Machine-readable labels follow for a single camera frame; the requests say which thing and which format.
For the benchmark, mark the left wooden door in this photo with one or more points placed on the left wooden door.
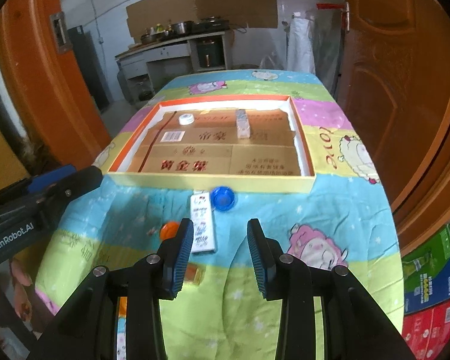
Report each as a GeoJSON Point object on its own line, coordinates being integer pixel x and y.
{"type": "Point", "coordinates": [46, 86]}

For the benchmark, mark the blue bottle cap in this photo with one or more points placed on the blue bottle cap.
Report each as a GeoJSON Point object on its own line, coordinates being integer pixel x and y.
{"type": "Point", "coordinates": [222, 198]}

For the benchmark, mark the white hanging plastic bag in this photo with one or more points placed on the white hanging plastic bag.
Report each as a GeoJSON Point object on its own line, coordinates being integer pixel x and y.
{"type": "Point", "coordinates": [300, 49]}

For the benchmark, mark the red carton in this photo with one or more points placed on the red carton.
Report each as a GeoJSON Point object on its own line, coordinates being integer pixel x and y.
{"type": "Point", "coordinates": [428, 331]}

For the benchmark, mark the white hello kitty box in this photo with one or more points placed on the white hello kitty box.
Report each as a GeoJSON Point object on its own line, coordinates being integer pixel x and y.
{"type": "Point", "coordinates": [203, 227]}

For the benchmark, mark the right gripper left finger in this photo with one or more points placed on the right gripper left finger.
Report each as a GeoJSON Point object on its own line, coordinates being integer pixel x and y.
{"type": "Point", "coordinates": [175, 259]}

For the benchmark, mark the clear plastic rectangular box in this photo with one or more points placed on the clear plastic rectangular box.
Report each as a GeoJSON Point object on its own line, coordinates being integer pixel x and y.
{"type": "Point", "coordinates": [242, 124]}

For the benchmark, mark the gold lighter box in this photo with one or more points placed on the gold lighter box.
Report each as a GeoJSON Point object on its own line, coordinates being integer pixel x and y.
{"type": "Point", "coordinates": [194, 274]}

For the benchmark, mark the shallow orange-rimmed cardboard tray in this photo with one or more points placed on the shallow orange-rimmed cardboard tray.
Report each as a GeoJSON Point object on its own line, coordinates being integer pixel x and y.
{"type": "Point", "coordinates": [162, 154]}

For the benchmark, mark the kitchen counter cabinet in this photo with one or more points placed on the kitchen counter cabinet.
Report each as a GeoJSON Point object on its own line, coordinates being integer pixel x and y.
{"type": "Point", "coordinates": [144, 70]}

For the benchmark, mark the orange bottle cap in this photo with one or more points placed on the orange bottle cap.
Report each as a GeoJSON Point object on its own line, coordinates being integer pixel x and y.
{"type": "Point", "coordinates": [168, 230]}

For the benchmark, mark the right wooden door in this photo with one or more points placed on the right wooden door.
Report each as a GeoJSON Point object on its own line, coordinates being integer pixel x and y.
{"type": "Point", "coordinates": [395, 91]}

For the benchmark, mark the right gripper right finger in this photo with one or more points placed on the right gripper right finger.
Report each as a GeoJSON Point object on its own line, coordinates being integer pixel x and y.
{"type": "Point", "coordinates": [265, 253]}

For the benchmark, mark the white round cap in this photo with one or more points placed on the white round cap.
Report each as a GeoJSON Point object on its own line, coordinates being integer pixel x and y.
{"type": "Point", "coordinates": [186, 119]}

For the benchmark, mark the colourful cartoon tablecloth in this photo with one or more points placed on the colourful cartoon tablecloth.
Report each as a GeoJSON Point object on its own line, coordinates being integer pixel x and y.
{"type": "Point", "coordinates": [225, 316]}

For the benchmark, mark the wooden door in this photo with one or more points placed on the wooden door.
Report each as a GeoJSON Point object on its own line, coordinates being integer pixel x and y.
{"type": "Point", "coordinates": [395, 91]}
{"type": "Point", "coordinates": [46, 86]}

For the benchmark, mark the green beer carton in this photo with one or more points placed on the green beer carton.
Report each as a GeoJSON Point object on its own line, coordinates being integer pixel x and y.
{"type": "Point", "coordinates": [426, 273]}

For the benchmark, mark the metal cooking pot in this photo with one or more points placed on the metal cooking pot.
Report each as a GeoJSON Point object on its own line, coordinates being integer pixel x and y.
{"type": "Point", "coordinates": [182, 28]}

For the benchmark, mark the operator left hand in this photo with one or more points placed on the operator left hand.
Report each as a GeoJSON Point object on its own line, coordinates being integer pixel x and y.
{"type": "Point", "coordinates": [15, 305]}

